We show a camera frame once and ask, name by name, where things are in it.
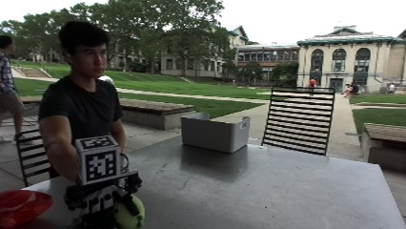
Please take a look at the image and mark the the person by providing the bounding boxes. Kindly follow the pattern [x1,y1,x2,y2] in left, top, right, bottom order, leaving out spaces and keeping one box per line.
[37,20,128,186]

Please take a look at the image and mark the brick building with green roof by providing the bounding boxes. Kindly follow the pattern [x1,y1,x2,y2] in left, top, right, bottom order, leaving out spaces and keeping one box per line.
[158,24,301,84]

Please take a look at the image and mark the cream building with arched windows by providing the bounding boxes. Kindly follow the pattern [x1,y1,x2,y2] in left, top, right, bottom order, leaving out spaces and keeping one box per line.
[296,25,406,94]

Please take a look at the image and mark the black glove cable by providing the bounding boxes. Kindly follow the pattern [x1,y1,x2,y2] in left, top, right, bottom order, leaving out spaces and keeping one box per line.
[120,153,130,175]

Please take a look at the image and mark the grey plastic bin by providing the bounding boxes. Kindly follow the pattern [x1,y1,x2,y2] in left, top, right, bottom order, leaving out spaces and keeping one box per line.
[180,112,252,154]

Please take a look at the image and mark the black slatted metal chair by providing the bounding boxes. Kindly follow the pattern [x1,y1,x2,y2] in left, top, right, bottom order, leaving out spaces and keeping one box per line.
[15,128,61,188]
[260,86,337,156]

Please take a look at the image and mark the red plastic bowl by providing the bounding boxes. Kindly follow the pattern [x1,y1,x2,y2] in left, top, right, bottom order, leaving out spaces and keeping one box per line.
[0,189,55,229]

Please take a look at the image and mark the white cube with black markers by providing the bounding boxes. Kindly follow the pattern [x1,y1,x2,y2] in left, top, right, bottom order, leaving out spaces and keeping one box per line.
[73,135,122,186]

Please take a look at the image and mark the large green tree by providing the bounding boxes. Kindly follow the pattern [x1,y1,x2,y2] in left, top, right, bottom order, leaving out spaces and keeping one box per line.
[0,0,238,73]

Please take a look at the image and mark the low stone bench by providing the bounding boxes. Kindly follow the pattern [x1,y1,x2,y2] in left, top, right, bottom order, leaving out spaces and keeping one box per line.
[118,97,197,131]
[361,122,406,173]

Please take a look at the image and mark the green tennis ball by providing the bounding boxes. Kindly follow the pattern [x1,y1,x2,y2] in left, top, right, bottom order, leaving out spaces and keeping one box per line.
[112,194,146,229]

